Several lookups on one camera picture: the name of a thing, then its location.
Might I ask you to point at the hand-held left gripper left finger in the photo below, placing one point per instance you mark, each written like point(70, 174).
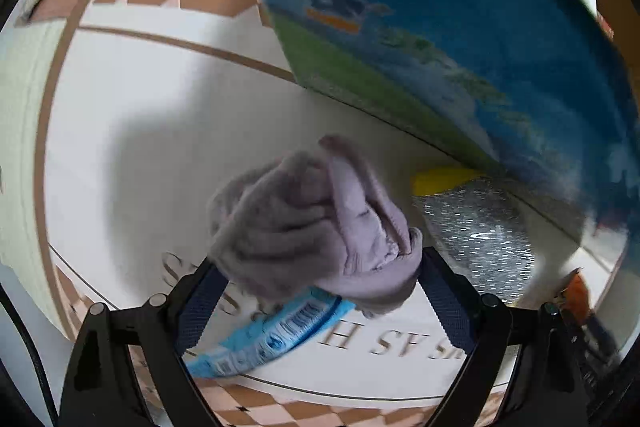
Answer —
point(200, 307)

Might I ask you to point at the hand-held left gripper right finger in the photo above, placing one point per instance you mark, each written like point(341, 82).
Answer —
point(447, 307)

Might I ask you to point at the lilac fuzzy cloth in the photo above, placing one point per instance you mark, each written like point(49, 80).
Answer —
point(310, 227)

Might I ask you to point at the blue white plastic packet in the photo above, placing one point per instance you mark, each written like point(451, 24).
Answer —
point(270, 339)

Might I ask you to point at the silver sponge with yellow edge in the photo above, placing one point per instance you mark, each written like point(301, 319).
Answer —
point(475, 227)

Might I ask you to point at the orange black object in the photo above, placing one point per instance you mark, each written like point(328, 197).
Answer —
point(582, 307)

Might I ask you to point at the large blue picture box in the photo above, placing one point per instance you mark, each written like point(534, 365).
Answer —
point(450, 32)

